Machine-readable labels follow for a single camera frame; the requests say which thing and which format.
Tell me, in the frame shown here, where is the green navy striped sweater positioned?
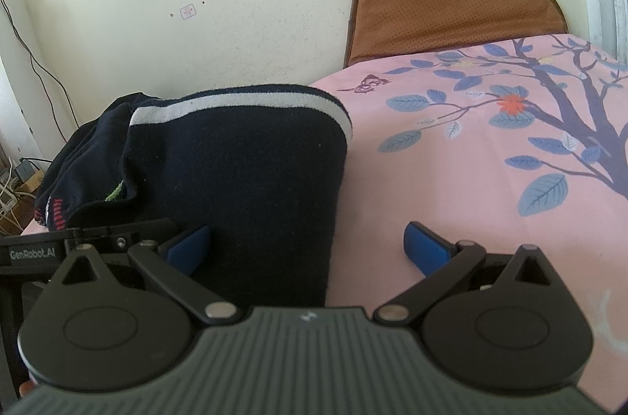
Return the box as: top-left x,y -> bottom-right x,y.
121,85 -> 352,307

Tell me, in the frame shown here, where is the dark clothes pile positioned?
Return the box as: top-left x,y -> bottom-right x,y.
34,93 -> 153,231

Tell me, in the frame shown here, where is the left hand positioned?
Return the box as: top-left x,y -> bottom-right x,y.
19,381 -> 35,398

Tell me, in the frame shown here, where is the pink floral bedsheet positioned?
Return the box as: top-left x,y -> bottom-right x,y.
19,32 -> 628,413

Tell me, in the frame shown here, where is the brown headboard cushion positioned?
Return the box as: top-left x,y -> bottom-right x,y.
344,0 -> 568,66

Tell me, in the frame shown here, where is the clutter with cables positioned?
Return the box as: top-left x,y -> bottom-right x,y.
0,149 -> 46,238

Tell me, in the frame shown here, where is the black wall cable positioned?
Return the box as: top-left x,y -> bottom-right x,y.
0,0 -> 80,144

